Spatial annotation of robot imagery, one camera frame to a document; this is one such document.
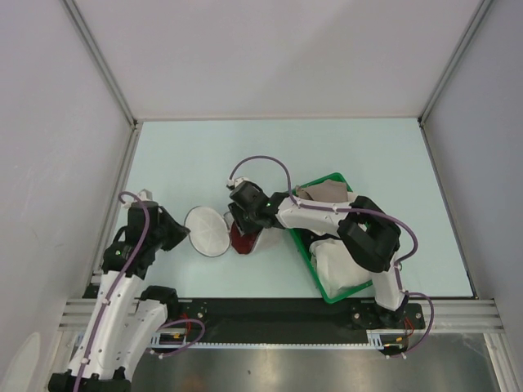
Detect dark red bra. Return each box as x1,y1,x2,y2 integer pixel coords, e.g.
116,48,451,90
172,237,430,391
230,222,261,255

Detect white mesh laundry bag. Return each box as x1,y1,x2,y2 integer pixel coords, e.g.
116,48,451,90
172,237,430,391
184,206,279,258

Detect beige bra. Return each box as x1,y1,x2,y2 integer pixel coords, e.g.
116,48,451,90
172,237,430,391
295,180,348,203

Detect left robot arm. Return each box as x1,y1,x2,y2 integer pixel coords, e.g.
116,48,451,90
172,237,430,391
47,198,190,391

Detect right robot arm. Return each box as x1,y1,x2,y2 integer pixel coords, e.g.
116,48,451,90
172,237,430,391
227,178,408,327

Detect white bra in basket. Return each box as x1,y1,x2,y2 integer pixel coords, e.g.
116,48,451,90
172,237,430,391
309,238,370,300

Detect green plastic basket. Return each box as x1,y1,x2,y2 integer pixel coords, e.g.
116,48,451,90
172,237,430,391
285,171,375,305

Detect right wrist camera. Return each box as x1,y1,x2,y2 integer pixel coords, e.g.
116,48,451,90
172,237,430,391
226,176,251,191

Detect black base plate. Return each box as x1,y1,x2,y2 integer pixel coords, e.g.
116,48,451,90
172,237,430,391
179,298,428,345

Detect light blue cable duct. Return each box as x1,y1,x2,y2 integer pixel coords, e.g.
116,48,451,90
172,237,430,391
150,330,199,350

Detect left aluminium frame post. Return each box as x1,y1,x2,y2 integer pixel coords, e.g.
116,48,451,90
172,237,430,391
60,0,137,128

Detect aluminium frame post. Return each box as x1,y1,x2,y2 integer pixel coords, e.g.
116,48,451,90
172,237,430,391
60,0,137,128
418,0,497,127

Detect right aluminium frame post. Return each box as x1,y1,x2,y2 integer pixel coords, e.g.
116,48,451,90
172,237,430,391
418,0,497,127

